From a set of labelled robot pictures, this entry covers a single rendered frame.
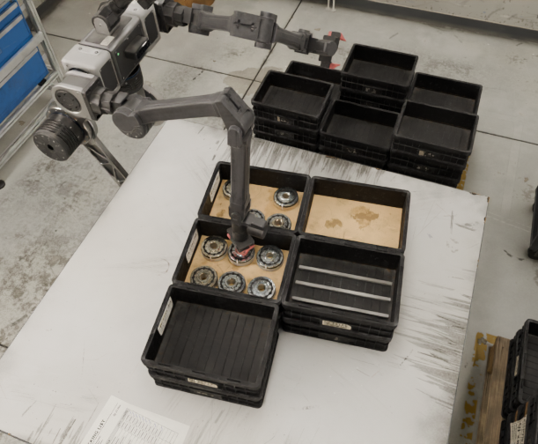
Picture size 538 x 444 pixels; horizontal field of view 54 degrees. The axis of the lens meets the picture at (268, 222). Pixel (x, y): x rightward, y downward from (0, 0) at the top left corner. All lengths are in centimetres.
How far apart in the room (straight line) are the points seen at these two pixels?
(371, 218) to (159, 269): 89
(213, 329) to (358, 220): 73
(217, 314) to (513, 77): 315
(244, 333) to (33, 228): 192
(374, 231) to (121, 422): 117
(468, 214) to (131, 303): 147
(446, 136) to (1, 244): 264
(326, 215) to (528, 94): 246
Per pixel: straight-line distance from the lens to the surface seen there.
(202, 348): 189
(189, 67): 427
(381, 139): 312
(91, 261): 233
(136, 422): 199
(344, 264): 204
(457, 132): 310
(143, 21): 200
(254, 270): 201
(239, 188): 170
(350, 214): 217
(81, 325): 219
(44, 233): 343
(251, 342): 188
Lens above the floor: 255
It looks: 54 degrees down
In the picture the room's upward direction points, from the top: 3 degrees counter-clockwise
